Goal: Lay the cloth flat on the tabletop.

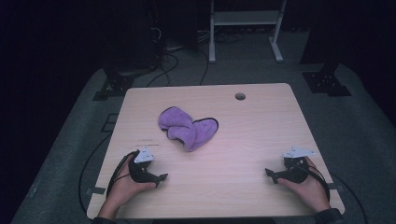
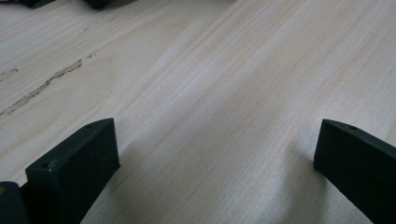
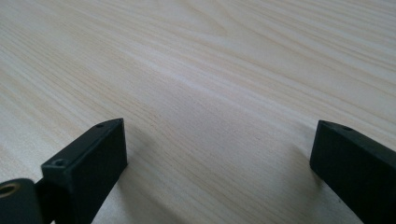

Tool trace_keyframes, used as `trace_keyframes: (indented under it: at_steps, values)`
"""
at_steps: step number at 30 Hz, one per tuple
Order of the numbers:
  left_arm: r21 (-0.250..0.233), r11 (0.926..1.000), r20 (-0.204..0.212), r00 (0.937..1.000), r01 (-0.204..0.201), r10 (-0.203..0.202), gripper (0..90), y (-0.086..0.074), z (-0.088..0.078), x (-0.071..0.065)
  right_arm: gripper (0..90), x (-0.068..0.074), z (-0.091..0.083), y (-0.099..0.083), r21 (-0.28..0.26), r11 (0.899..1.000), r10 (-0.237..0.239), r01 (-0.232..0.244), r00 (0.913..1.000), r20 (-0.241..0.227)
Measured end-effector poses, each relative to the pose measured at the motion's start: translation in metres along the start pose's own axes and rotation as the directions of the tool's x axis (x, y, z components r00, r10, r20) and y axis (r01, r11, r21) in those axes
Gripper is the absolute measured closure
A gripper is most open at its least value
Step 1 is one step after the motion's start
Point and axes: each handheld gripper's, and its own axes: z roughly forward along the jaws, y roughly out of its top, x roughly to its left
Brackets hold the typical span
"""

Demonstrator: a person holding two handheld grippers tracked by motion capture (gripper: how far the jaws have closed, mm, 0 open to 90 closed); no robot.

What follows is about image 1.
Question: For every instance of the dark floor outlet plate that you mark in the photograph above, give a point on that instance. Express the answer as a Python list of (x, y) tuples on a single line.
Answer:
[(109, 123)]

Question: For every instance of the grey tape strip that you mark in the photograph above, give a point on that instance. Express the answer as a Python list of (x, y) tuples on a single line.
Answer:
[(96, 191), (337, 186)]

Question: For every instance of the person's left hand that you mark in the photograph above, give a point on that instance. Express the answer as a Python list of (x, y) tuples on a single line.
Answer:
[(123, 189)]

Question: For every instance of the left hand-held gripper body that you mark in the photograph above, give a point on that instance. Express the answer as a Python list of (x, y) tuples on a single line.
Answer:
[(138, 172)]

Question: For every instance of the black stand base plate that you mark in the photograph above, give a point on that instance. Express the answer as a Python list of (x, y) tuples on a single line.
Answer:
[(327, 83), (116, 85)]

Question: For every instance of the white metal desk frame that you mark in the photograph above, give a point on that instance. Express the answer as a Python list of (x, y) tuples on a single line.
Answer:
[(244, 18)]

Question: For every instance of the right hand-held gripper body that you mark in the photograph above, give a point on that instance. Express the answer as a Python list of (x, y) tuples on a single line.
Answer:
[(294, 174)]

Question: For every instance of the person's right hand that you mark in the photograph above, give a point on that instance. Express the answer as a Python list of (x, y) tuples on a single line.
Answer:
[(311, 189)]

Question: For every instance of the fluffy cloth with black trim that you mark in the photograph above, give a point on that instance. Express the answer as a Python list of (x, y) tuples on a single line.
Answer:
[(183, 129)]

